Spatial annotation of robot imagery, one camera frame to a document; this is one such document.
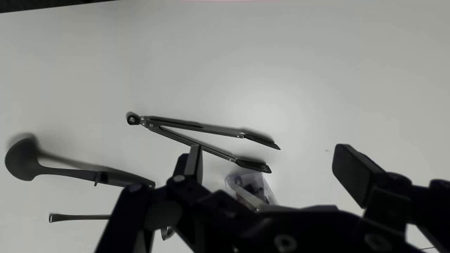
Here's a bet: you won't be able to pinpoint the small metal strainer spoon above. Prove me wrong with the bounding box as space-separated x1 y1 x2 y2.
48 212 112 224

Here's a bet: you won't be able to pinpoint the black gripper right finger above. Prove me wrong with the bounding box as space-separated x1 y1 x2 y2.
330 143 450 253

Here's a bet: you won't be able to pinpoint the black ladle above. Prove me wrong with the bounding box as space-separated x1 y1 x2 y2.
3 133 157 189

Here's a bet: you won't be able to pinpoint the clear cutlery holder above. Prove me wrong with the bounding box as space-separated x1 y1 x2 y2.
223 168 278 208

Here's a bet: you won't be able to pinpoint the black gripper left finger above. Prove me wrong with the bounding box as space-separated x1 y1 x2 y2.
95 143 236 253

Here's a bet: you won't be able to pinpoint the black metal tongs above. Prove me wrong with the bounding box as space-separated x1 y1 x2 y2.
125 109 283 175

